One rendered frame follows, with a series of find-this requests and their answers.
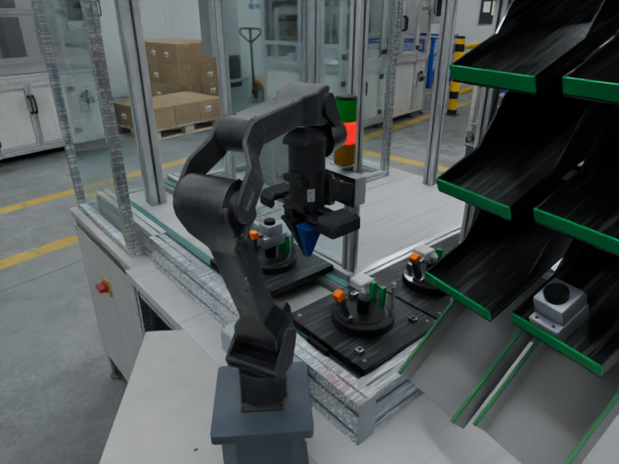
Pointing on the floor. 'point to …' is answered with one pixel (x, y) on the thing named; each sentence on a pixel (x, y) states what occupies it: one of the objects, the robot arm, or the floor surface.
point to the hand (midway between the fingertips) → (308, 237)
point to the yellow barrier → (457, 82)
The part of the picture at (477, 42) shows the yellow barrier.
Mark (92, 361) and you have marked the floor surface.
